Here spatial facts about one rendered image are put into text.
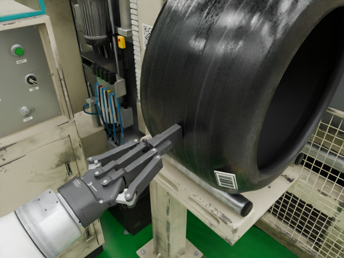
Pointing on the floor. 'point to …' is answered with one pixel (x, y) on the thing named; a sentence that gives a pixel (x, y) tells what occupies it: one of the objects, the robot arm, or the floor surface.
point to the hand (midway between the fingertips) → (166, 140)
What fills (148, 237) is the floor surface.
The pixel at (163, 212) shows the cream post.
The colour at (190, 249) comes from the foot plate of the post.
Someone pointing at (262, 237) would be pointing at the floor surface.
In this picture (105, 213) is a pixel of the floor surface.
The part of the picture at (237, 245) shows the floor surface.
